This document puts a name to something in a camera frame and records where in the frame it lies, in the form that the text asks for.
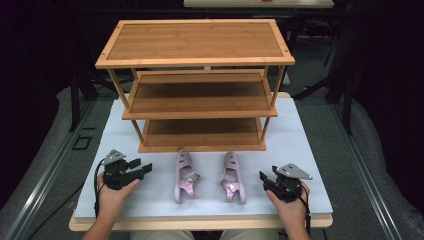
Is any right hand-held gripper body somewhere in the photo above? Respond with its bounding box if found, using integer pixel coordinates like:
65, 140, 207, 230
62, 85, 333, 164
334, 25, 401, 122
275, 162, 314, 203

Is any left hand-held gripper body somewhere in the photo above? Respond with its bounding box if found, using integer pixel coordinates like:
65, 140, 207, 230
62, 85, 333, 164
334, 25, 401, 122
101, 149, 135, 191

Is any pink child sandal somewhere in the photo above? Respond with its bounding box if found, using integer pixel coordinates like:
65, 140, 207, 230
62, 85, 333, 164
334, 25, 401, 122
173, 149, 202, 205
219, 150, 247, 206

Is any wooden three-tier shoe rack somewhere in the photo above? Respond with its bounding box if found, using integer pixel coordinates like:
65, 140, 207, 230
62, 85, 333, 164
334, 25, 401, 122
94, 18, 296, 154

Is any person's right hand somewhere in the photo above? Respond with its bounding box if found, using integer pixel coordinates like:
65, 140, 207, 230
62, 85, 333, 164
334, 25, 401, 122
266, 184, 311, 231

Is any person's left hand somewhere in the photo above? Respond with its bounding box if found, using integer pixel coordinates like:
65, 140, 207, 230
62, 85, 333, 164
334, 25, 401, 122
96, 173, 142, 222

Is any white table mat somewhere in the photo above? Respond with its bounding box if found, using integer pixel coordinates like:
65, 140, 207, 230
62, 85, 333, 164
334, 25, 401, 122
73, 97, 334, 220

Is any person's right leg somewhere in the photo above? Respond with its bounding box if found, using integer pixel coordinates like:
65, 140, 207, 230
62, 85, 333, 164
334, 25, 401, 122
219, 228, 282, 240

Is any person's leg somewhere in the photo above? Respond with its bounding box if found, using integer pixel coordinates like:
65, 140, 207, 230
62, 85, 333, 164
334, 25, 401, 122
129, 229, 196, 240
219, 228, 282, 240

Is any person's left leg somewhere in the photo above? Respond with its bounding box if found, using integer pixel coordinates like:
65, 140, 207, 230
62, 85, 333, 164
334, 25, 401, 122
129, 229, 196, 240

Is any light wooden table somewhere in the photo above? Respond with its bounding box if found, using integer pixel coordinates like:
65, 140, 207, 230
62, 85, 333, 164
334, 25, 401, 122
68, 92, 334, 232

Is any black metal stand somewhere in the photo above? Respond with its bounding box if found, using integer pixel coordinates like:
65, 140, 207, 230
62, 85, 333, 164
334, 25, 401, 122
68, 63, 118, 133
292, 19, 355, 136

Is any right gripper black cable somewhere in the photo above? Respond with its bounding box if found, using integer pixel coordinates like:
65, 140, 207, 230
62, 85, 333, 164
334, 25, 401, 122
293, 181, 313, 236

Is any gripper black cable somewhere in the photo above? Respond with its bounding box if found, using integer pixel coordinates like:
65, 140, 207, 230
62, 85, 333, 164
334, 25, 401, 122
93, 158, 106, 219
293, 181, 313, 236

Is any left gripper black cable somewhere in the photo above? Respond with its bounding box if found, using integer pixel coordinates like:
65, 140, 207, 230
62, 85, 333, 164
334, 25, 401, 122
93, 158, 106, 219

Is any black floor cable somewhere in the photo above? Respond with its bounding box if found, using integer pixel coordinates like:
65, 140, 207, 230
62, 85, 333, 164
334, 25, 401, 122
26, 181, 86, 240

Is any metal floor rail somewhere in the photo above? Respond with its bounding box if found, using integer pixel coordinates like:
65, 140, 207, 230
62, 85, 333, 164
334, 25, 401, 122
3, 99, 98, 240
329, 99, 405, 240

